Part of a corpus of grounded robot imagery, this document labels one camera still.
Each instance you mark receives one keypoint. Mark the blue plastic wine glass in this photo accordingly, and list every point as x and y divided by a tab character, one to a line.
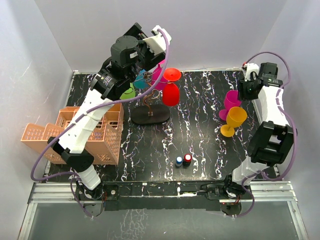
142	80

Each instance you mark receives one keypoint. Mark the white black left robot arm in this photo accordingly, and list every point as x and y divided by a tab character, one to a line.
131	53

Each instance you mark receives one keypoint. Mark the metal wine glass rack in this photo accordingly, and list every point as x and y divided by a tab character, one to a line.
148	113

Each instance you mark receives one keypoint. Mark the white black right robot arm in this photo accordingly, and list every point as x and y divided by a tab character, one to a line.
274	137

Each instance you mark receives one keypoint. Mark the peach plastic basket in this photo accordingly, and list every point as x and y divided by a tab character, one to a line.
104	142

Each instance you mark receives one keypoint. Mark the green plastic wine glass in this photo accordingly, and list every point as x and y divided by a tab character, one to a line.
129	93

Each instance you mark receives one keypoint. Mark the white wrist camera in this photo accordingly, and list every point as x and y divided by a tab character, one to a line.
249	69
156	43

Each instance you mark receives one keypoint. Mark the blue capped small bottle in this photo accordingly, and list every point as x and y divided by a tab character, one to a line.
178	161

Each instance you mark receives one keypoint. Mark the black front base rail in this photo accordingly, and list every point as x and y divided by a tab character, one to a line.
209	195

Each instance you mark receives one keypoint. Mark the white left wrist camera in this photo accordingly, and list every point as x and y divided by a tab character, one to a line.
156	43

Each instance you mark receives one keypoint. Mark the orange plastic wine glass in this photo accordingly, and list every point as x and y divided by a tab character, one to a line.
234	119

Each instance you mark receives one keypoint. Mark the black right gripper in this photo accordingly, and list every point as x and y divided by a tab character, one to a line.
243	94

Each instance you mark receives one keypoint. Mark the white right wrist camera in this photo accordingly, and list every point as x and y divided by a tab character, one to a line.
249	69

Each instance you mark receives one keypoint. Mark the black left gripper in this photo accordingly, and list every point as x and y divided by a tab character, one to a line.
152	59

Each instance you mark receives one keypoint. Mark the red capped small bottle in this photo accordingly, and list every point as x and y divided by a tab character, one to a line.
187	159

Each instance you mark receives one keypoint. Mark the magenta plastic wine glass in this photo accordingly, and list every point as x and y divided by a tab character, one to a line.
161	85

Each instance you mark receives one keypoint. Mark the red plastic wine glass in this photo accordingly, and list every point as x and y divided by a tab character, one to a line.
171	92

